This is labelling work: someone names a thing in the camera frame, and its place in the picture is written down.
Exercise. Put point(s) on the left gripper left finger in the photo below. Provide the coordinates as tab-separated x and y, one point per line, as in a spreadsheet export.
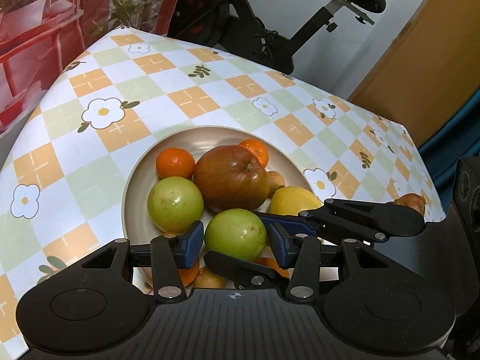
168	255

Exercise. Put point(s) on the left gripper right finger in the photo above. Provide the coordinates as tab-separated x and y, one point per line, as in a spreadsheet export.
302	254

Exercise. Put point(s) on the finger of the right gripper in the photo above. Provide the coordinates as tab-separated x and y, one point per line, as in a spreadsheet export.
293	224
244	274

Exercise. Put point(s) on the yellow lemon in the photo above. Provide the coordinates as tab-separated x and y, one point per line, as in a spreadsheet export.
291	200

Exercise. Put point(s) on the orange tangerine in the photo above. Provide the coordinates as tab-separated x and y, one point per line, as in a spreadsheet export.
258	149
174	162
189	275

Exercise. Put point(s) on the green jujube fruit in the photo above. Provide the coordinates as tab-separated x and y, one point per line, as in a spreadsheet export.
174	203
237	233

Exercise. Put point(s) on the large red apple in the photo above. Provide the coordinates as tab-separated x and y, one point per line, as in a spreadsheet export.
229	176

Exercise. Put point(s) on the beige round plate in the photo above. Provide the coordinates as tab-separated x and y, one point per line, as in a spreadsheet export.
137	223

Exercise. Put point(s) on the brown round apple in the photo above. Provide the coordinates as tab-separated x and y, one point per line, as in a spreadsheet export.
413	201

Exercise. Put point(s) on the checkered floral tablecloth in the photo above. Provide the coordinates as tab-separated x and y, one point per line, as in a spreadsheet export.
62	183

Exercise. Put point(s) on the teal curtain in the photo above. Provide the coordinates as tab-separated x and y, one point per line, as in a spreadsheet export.
457	138

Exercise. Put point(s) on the wooden door panel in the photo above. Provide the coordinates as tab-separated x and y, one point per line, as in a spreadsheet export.
429	72

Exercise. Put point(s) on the black exercise bike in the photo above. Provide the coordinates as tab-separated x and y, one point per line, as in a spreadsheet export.
235	26

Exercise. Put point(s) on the red printed backdrop cloth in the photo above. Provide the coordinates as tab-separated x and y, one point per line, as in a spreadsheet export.
41	38

